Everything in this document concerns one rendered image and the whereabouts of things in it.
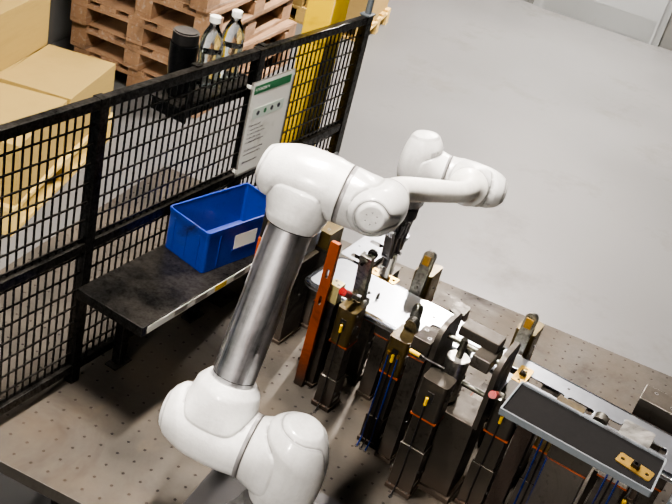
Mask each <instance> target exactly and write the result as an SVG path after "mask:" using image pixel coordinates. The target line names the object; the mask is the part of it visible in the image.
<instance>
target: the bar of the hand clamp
mask: <svg viewBox="0 0 672 504"><path fill-rule="evenodd" d="M377 257H378V252H377V251H376V250H375V249H370V250H369V251H368V254H367V255H366V252H365V251H364V252H363V253H361V254H360V258H359V263H358V268H357V272H356V277H355V282H354V287H353V292H352V293H353V294H356V295H358V294H359V295H361V300H360V304H359V305H360V306H361V305H362V302H363V300H364V299H365V298H366V297H367V293H368V289H369V284H370V280H371V275H372V270H373V266H374V261H375V259H376V258H377Z"/></svg>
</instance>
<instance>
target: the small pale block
mask: <svg viewBox="0 0 672 504"><path fill-rule="evenodd" d="M345 285H346V284H345V283H344V282H342V281H340V280H338V279H334V280H333V281H332V284H331V288H330V292H329V296H328V299H327V303H326V307H325V310H324V314H323V318H322V321H321V325H320V329H319V333H318V336H317V340H316V344H315V347H314V351H313V355H312V358H311V362H310V366H309V370H308V373H307V377H306V381H305V385H307V386H308V387H310V388H313V387H314V386H316V385H317V384H318V381H319V380H317V379H318V375H319V372H320V368H321V364H322V361H323V357H324V354H325V350H326V346H327V343H328V339H329V336H330V332H331V328H332V325H333V321H334V318H335V314H336V310H337V307H338V304H339V303H340V302H341V299H342V296H341V295H339V290H340V289H341V288H345Z"/></svg>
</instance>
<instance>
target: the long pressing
mask: <svg viewBox="0 0 672 504"><path fill-rule="evenodd" d="M323 268H324V265H323V266H322V267H320V268H319V269H317V270H316V271H314V272H313V273H312V274H310V275H309V276H307V277H306V278H305V284H306V286H307V287H308V288H310V289H311V290H313V291H315V292H317V291H318V287H319V283H320V280H321V276H322V272H323ZM357 268H358V264H357V263H355V262H354V261H352V260H350V259H347V258H343V257H339V259H338V262H337V266H336V270H335V273H334V277H333V280H334V279H338V280H340V281H342V282H344V283H345V284H346V285H345V289H348V290H350V291H351V290H353V287H354V282H355V277H356V272H357ZM368 291H370V293H371V294H367V297H368V298H370V301H369V305H367V308H366V312H365V314H364V319H366V320H368V321H370V322H372V323H373V324H375V325H377V326H379V327H381V328H383V329H384V330H386V331H388V332H390V333H393V332H394V331H395V330H396V329H397V328H398V327H399V326H401V325H402V324H405V321H406V320H407V319H408V318H409V317H410V314H411V311H412V308H413V306H414V305H415V304H416V303H420V304H422V305H423V313H422V316H421V320H420V323H421V324H420V328H419V331H420V330H421V329H422V328H423V327H424V326H425V325H427V326H429V327H431V326H435V327H437V328H439V329H440V328H441V326H442V325H443V324H444V322H445V321H446V320H447V319H448V318H449V317H450V316H451V315H453V314H452V313H451V312H449V311H447V310H445V309H443V308H441V307H439V306H437V305H435V304H433V303H432V302H430V301H428V300H426V299H424V298H422V297H420V296H418V295H416V294H414V293H413V292H411V291H409V290H407V289H405V288H403V287H401V286H399V285H397V284H395V285H392V284H390V283H388V282H386V281H384V280H382V279H380V278H378V277H376V276H375V275H373V274H372V275H371V280H370V284H369V289H368ZM378 293H380V296H379V298H380V299H377V298H376V297H377V294H378ZM432 317H435V318H432ZM521 365H524V366H526V367H528V368H530V369H532V370H533V371H534V373H533V374H532V375H531V377H530V378H532V379H534V380H536V381H538V382H540V383H542V384H544V385H545V386H547V387H549V388H551V389H553V390H555V391H557V392H558V393H560V394H562V395H563V397H565V398H567V399H571V400H573V401H575V402H577V403H579V404H581V405H583V406H585V407H587V408H588V409H590V410H592V411H593V414H592V415H588V414H586V413H584V414H585V415H587V416H588V417H590V418H593V417H594V415H595V413H596V412H603V413H605V414H606V415H607V416H608V417H609V420H611V421H613V422H615V423H616V424H618V425H620V426H621V425H622V423H624V422H625V420H626V419H628V420H630V421H631V422H633V423H635V424H637V425H639V426H641V427H643V428H645V429H646V430H648V431H650V432H652V433H654V434H655V435H656V436H655V438H654V442H653V443H654V444H656V445H658V446H659V447H661V448H663V449H665V450H666V454H665V455H663V454H660V453H658V452H657V451H655V450H653V449H651V448H649V449H650V450H652V451H653V452H655V453H657V454H659V455H661V456H663V457H665V458H666V459H667V462H666V464H665V466H664V468H663V471H662V473H661V475H660V478H662V479H663V480H665V481H667V482H669V483H671V484H672V435H671V434H669V433H667V432H665V431H664V430H662V429H660V428H658V427H656V426H654V425H652V424H650V423H648V422H646V421H645V420H643V419H641V418H639V417H637V416H635V415H633V414H631V413H629V412H628V411H626V410H624V409H622V408H620V407H618V406H616V405H614V404H612V403H610V402H609V401H607V400H605V399H603V398H601V397H599V396H597V395H595V394H593V393H592V392H590V391H588V390H586V389H584V388H582V387H580V386H578V385H576V384H575V383H573V382H571V381H569V380H567V379H565V378H563V377H561V376H559V375H557V374H556V373H554V372H552V371H550V370H548V369H546V368H544V367H542V366H540V365H539V364H537V363H535V362H533V361H531V360H529V359H527V358H525V357H523V356H522V355H520V354H517V356H516V358H515V361H514V363H513V366H512V368H514V369H516V370H518V369H519V368H520V367H521ZM568 389H570V390H568Z"/></svg>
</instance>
